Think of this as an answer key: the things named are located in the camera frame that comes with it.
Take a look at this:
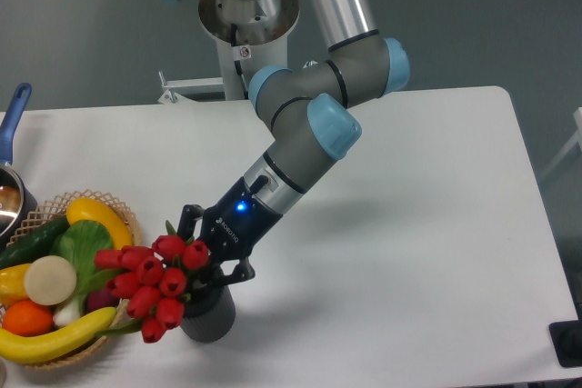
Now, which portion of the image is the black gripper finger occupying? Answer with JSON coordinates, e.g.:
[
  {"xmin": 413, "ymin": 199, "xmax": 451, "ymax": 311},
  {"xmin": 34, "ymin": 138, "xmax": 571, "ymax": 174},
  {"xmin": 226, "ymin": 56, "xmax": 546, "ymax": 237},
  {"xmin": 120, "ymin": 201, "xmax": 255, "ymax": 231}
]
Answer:
[
  {"xmin": 176, "ymin": 204, "xmax": 206, "ymax": 242},
  {"xmin": 196, "ymin": 257, "xmax": 255, "ymax": 288}
]

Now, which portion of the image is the beige round disc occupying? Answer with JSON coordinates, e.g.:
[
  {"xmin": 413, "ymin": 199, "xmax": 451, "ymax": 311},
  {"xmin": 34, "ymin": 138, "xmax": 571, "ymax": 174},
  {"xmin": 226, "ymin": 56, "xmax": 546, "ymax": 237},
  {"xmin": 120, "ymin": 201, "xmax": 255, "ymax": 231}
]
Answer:
[{"xmin": 24, "ymin": 255, "xmax": 77, "ymax": 306}]

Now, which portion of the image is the green cucumber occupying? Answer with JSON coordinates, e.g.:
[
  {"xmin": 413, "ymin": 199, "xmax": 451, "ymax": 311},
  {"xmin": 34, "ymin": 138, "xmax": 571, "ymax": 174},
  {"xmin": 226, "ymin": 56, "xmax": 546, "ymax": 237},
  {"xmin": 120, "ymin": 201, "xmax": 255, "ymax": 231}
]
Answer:
[{"xmin": 1, "ymin": 216, "xmax": 69, "ymax": 269}]

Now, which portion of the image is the white furniture piece right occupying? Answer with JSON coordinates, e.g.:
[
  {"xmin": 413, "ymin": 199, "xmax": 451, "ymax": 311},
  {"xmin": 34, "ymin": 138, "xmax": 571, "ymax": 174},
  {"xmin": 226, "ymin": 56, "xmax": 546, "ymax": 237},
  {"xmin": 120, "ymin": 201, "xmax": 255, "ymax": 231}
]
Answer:
[{"xmin": 543, "ymin": 107, "xmax": 581, "ymax": 179}]

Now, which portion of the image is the red tulip bouquet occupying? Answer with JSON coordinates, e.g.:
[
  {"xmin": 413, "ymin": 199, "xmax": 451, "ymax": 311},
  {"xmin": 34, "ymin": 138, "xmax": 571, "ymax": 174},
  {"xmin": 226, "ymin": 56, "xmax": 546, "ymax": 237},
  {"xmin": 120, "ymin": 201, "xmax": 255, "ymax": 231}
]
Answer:
[{"xmin": 95, "ymin": 224, "xmax": 210, "ymax": 343}]

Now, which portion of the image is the blue handled saucepan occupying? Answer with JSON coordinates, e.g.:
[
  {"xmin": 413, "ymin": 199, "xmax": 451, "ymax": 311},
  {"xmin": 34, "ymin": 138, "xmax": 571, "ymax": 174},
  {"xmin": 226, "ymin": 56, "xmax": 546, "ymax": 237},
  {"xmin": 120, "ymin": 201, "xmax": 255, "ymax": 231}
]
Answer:
[{"xmin": 1, "ymin": 83, "xmax": 37, "ymax": 251}]

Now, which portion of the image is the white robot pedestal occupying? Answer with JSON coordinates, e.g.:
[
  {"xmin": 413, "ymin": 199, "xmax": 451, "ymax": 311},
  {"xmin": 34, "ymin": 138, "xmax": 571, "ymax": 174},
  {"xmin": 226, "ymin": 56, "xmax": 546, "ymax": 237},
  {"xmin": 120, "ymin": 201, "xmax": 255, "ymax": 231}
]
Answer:
[{"xmin": 159, "ymin": 0, "xmax": 299, "ymax": 103}]

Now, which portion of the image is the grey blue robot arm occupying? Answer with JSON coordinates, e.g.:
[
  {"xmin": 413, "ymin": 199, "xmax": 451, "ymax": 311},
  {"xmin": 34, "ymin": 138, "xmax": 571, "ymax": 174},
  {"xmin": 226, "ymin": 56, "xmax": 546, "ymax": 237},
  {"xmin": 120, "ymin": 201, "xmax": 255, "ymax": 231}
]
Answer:
[{"xmin": 173, "ymin": 0, "xmax": 410, "ymax": 288}]

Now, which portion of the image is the purple sweet potato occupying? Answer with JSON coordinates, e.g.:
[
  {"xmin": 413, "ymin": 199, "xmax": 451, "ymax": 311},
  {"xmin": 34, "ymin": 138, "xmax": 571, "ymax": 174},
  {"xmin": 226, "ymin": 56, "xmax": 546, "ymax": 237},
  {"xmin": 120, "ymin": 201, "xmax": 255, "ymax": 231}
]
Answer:
[{"xmin": 85, "ymin": 288, "xmax": 119, "ymax": 313}]

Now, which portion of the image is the orange fruit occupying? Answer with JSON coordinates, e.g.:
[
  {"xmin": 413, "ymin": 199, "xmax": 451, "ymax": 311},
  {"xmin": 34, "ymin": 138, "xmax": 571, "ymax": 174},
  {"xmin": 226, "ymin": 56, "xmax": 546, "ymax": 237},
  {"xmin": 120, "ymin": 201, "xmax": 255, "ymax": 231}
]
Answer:
[{"xmin": 2, "ymin": 300, "xmax": 53, "ymax": 337}]

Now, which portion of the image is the black device at edge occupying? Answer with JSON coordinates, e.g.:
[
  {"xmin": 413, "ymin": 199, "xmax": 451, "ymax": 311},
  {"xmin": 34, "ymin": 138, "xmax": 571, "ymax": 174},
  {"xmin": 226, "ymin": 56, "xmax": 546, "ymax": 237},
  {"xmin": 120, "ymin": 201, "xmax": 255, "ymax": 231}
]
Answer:
[{"xmin": 548, "ymin": 320, "xmax": 581, "ymax": 368}]

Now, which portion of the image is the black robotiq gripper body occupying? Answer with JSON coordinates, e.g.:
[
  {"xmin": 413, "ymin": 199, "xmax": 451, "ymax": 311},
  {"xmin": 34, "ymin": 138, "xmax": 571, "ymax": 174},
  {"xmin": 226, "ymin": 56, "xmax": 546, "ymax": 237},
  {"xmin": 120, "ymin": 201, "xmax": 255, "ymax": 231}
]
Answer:
[{"xmin": 198, "ymin": 175, "xmax": 283, "ymax": 264}]

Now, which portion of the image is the green bok choy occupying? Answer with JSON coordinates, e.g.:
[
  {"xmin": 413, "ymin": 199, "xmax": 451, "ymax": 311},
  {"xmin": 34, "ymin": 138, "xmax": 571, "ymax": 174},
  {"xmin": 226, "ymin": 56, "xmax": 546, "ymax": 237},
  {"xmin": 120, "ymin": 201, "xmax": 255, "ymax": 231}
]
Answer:
[{"xmin": 50, "ymin": 220, "xmax": 113, "ymax": 328}]

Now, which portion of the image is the yellow banana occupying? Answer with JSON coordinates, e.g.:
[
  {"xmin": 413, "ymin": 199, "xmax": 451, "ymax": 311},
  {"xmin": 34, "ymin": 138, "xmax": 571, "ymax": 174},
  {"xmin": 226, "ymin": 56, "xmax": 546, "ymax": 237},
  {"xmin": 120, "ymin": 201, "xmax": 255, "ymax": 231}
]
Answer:
[{"xmin": 1, "ymin": 307, "xmax": 117, "ymax": 364}]

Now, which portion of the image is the yellow bell pepper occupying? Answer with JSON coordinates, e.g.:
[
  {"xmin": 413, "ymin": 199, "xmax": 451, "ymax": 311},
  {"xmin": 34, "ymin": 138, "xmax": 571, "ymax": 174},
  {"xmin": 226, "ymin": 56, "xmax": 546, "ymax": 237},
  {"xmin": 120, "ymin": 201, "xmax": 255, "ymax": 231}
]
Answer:
[{"xmin": 0, "ymin": 264, "xmax": 31, "ymax": 308}]

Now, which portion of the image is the dark grey ribbed vase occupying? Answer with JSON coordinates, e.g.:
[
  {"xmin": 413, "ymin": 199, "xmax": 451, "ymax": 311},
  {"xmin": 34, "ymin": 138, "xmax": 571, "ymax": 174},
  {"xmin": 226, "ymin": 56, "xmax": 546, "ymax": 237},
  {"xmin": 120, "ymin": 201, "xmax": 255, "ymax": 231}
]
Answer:
[{"xmin": 180, "ymin": 284, "xmax": 236, "ymax": 343}]

